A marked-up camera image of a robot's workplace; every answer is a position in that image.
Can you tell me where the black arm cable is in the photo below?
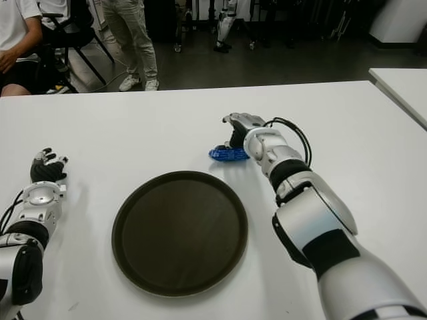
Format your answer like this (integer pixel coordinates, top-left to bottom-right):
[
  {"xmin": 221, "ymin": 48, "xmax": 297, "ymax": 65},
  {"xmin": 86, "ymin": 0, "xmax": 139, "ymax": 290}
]
[
  {"xmin": 0, "ymin": 189, "xmax": 24, "ymax": 234},
  {"xmin": 263, "ymin": 117, "xmax": 313, "ymax": 167}
]

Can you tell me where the folded grey metal frame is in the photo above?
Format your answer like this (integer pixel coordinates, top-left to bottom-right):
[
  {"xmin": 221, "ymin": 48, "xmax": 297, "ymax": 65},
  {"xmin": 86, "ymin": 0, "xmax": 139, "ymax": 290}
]
[{"xmin": 328, "ymin": 9, "xmax": 353, "ymax": 41}]

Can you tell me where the white side table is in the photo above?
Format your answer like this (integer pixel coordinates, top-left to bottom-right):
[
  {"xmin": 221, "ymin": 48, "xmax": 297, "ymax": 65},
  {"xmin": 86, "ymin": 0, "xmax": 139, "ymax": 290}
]
[{"xmin": 368, "ymin": 67, "xmax": 427, "ymax": 131}]

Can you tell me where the white cabinet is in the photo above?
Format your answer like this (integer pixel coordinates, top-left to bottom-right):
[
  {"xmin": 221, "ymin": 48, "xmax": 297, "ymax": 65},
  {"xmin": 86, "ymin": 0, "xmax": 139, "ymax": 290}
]
[{"xmin": 368, "ymin": 0, "xmax": 427, "ymax": 44}]

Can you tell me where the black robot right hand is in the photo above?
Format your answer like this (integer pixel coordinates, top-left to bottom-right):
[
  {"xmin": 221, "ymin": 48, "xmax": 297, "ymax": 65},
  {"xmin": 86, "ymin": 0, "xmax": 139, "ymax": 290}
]
[{"xmin": 222, "ymin": 113, "xmax": 268, "ymax": 149}]

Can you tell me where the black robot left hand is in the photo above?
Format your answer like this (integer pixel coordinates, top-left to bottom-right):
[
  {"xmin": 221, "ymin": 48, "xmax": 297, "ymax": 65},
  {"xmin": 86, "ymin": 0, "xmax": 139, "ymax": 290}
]
[{"xmin": 29, "ymin": 147, "xmax": 70, "ymax": 183}]

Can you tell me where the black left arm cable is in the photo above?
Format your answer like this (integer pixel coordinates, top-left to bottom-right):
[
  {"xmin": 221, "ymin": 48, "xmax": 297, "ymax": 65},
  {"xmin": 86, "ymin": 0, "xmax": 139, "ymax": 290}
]
[{"xmin": 0, "ymin": 189, "xmax": 24, "ymax": 234}]

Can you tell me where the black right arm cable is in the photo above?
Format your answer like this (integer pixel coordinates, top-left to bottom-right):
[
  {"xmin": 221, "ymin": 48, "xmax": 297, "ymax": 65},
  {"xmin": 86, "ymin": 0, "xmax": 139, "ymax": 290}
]
[{"xmin": 263, "ymin": 117, "xmax": 313, "ymax": 167}]

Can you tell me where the white floor cable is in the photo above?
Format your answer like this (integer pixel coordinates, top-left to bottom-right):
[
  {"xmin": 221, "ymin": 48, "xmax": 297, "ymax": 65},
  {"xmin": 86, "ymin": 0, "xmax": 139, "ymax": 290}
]
[{"xmin": 95, "ymin": 35, "xmax": 134, "ymax": 76}]

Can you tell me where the blue Oreo packet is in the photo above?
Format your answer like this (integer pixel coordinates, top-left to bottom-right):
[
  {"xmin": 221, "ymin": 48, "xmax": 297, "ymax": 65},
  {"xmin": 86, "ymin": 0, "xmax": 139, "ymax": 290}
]
[{"xmin": 208, "ymin": 144, "xmax": 250, "ymax": 163}]

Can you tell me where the black chair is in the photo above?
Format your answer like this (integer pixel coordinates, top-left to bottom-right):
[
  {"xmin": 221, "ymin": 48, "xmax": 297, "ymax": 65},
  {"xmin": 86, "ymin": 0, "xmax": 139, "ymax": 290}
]
[{"xmin": 39, "ymin": 0, "xmax": 116, "ymax": 93}]

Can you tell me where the white humanoid robot leg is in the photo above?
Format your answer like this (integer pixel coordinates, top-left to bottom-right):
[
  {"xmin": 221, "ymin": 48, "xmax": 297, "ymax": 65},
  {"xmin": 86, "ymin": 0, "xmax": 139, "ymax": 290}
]
[{"xmin": 213, "ymin": 0, "xmax": 240, "ymax": 53}]

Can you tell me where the person in black shorts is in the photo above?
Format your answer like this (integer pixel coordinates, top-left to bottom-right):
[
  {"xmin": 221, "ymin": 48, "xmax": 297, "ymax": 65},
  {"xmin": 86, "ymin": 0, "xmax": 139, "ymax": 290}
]
[{"xmin": 0, "ymin": 0, "xmax": 43, "ymax": 97}]

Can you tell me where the round dark brown tray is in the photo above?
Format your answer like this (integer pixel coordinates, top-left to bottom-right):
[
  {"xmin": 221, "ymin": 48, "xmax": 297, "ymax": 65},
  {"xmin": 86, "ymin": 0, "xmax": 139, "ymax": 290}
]
[{"xmin": 111, "ymin": 170, "xmax": 250, "ymax": 297}]

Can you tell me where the person in beige trousers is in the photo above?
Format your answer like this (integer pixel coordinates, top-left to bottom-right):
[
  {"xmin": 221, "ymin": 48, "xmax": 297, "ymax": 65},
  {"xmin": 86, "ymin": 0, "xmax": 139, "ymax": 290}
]
[{"xmin": 99, "ymin": 0, "xmax": 159, "ymax": 92}]

